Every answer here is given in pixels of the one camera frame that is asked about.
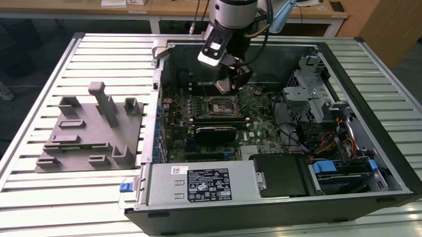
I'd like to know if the black open PC case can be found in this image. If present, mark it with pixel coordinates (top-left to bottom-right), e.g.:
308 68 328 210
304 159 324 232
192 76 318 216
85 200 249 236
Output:
123 37 418 237

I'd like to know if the wooden cabinet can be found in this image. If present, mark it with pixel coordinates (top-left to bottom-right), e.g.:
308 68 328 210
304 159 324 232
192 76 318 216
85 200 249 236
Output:
335 0 422 69

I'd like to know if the black wire bundle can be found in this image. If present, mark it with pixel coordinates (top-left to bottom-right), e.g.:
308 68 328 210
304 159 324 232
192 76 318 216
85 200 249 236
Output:
275 120 316 155

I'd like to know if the silver chipset heatsink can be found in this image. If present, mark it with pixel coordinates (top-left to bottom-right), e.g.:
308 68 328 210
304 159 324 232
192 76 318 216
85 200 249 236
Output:
239 145 260 160

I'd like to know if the CPU socket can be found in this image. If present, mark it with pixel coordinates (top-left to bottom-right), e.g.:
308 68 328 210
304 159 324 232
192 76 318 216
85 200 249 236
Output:
204 96 239 117

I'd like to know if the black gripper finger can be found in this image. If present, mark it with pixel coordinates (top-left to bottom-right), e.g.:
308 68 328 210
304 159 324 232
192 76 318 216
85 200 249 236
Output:
229 71 255 92

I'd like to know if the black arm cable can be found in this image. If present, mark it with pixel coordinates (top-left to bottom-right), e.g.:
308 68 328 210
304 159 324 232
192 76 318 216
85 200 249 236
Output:
243 0 276 67

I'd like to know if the black plastic shroud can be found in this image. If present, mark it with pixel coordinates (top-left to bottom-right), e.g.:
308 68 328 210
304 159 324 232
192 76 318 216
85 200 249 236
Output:
251 153 314 198

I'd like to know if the wooden desk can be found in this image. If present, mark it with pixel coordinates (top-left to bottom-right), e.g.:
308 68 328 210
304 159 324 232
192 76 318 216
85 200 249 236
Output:
0 0 350 38

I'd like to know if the blue disk carrier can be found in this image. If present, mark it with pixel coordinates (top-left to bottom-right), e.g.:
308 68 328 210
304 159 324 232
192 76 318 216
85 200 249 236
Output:
310 158 379 177

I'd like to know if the silver power supply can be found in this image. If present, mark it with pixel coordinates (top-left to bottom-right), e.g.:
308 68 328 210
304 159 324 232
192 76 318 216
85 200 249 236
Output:
145 161 264 207

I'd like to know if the blue case latch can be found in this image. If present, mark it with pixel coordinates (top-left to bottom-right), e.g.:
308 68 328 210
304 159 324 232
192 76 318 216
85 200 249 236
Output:
117 181 133 194

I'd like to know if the green motherboard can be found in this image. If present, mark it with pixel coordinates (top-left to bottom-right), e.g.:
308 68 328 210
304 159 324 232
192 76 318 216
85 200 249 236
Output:
157 82 288 164

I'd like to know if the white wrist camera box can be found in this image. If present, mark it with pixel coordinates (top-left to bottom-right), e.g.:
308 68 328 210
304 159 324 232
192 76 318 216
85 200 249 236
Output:
196 34 231 67

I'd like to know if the grey plastic cage latch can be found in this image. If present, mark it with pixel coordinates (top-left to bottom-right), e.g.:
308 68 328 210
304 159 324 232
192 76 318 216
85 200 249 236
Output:
320 101 355 117

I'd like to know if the silver disk bay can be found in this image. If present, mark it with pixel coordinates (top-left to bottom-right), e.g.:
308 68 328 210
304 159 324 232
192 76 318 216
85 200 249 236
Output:
306 158 390 197

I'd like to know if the silver metal drive cage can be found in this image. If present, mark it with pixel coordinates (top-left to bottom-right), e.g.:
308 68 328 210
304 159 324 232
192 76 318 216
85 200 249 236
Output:
280 55 334 124

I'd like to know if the cable with brass plug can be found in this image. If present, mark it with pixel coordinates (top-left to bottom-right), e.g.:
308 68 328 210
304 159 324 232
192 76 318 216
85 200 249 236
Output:
188 0 211 35

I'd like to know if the black expansion slot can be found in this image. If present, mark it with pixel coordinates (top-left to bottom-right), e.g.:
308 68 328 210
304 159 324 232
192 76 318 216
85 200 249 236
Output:
183 151 239 161

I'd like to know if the black graphics card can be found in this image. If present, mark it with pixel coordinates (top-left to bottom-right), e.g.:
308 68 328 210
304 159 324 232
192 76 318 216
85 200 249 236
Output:
193 125 239 147

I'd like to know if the silver CPU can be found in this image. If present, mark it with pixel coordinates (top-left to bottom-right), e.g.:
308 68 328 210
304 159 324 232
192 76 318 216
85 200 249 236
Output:
212 78 233 95

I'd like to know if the grey case side latch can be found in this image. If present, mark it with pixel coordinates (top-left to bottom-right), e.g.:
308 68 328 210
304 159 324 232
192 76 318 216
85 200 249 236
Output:
151 39 169 60

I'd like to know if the yellow orange wire bundle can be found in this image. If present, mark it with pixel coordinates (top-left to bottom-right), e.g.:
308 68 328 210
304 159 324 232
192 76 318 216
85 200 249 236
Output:
315 117 360 158

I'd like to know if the grey parts rack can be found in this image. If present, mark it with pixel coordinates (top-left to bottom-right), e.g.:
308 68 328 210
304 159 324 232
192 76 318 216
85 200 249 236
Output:
33 80 147 174

